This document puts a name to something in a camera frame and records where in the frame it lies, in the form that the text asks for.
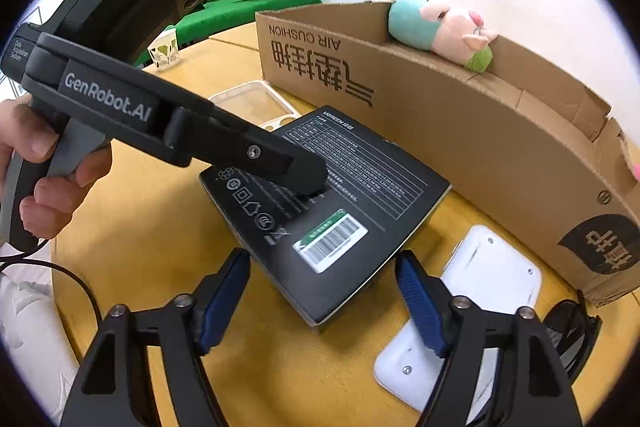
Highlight white cloth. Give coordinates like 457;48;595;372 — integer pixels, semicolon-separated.
0;274;82;424

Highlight green covered table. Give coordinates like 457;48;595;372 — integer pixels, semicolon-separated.
172;0;322;48

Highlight yellow wooden desktop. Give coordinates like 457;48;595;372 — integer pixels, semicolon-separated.
50;24;601;427

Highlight black cable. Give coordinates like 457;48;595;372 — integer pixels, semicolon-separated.
0;257;103;324

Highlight black product box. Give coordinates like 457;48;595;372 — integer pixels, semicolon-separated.
199;105;452;335

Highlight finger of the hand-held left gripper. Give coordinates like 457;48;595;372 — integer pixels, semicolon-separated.
164;99;329;198

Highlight pig plush toy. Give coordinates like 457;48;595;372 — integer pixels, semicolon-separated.
376;0;499;74

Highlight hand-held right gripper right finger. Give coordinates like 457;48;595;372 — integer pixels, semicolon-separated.
395;249;586;427

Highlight white plastic device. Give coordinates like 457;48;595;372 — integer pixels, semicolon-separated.
374;224;543;413

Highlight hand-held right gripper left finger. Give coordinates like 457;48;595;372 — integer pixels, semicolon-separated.
60;248;252;427

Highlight person's left hand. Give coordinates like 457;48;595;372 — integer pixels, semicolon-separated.
0;96;113;240

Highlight black sunglasses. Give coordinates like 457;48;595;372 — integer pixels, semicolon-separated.
542;289;602;383

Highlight patterned paper cup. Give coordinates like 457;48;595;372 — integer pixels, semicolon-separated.
147;28;182;72

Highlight large cardboard box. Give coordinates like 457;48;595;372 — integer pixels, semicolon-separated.
255;0;640;308

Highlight clear phone case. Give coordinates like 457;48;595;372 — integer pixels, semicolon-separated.
207;80;303;135

